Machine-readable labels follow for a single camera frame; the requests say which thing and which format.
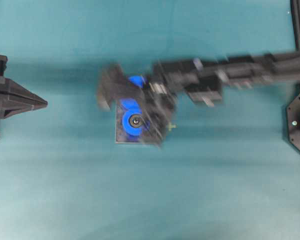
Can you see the yellow tape cross lower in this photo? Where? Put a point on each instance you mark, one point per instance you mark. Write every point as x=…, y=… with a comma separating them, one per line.
x=171, y=126

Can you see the front threaded steel shaft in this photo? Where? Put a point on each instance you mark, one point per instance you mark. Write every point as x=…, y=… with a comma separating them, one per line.
x=135, y=121

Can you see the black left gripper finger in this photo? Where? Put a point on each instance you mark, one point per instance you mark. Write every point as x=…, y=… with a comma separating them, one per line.
x=9, y=109
x=10, y=87

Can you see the small blue plastic gear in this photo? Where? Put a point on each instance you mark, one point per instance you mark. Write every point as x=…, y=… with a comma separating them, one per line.
x=132, y=131

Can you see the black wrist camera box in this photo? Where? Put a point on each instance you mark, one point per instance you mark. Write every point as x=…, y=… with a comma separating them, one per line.
x=206, y=90

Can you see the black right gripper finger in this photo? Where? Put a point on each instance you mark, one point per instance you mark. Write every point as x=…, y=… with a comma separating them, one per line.
x=114, y=85
x=155, y=126

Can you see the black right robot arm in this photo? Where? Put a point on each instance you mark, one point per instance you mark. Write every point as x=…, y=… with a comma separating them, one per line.
x=247, y=71

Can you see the grey metal base plate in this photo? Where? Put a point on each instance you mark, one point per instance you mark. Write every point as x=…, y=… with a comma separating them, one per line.
x=121, y=137

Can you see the large blue plastic gear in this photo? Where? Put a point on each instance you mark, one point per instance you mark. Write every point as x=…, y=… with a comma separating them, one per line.
x=130, y=103

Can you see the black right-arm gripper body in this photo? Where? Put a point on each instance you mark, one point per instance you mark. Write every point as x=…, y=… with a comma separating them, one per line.
x=167, y=79

